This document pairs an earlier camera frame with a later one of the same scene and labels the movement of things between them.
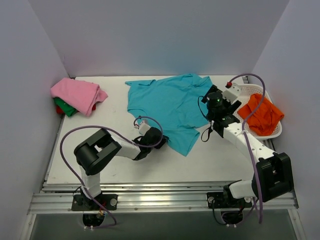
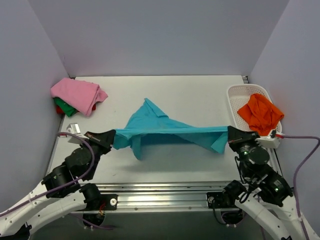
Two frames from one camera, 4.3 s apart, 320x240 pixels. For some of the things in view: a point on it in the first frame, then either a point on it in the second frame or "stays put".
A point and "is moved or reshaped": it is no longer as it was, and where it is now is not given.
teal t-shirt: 172,104 is moved or reshaped
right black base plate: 224,200 stays put
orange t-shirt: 267,118 stays put
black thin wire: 206,117 → 245,183
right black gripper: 208,92 → 243,138
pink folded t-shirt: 81,94 stays put
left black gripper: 161,138 → 95,140
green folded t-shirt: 68,109 stays put
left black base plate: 81,203 stays put
